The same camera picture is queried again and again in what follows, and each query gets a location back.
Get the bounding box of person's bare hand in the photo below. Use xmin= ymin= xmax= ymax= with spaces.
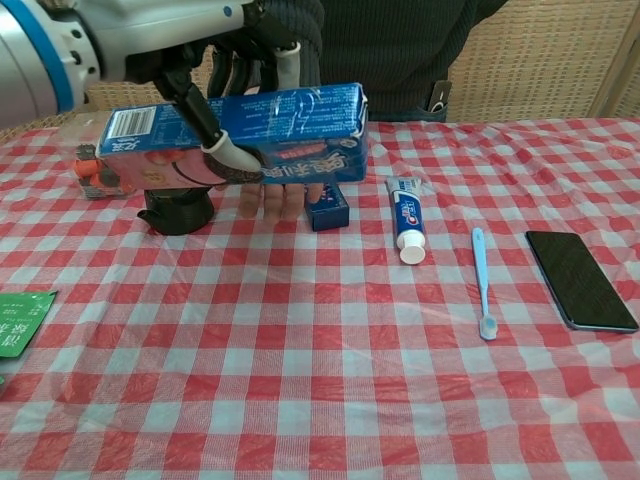
xmin=238 ymin=181 xmax=322 ymax=224

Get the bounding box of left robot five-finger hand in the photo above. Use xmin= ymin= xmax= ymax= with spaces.
xmin=94 ymin=0 xmax=304 ymax=174

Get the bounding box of blue and red snack box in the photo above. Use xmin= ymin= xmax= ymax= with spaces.
xmin=94 ymin=80 xmax=373 ymax=194

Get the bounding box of small dark blue box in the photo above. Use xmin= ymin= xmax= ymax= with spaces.
xmin=303 ymin=181 xmax=351 ymax=233

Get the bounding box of black teapot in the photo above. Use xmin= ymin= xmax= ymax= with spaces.
xmin=136 ymin=186 xmax=217 ymax=237

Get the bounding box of white blue toothpaste tube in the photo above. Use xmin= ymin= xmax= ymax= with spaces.
xmin=384 ymin=175 xmax=428 ymax=267

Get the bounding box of clear container of red-black parts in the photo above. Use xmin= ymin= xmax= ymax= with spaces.
xmin=73 ymin=141 xmax=135 ymax=202

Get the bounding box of red white checkered tablecloth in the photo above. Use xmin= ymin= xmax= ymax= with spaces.
xmin=0 ymin=112 xmax=640 ymax=480

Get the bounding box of person's dark sweater torso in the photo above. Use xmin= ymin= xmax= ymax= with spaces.
xmin=299 ymin=0 xmax=507 ymax=124

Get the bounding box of light blue toothbrush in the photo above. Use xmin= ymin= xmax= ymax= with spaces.
xmin=470 ymin=226 xmax=500 ymax=343

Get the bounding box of black smartphone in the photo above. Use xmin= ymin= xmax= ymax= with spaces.
xmin=524 ymin=230 xmax=640 ymax=334

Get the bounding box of black pocket item with ring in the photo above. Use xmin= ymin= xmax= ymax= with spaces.
xmin=426 ymin=79 xmax=452 ymax=122

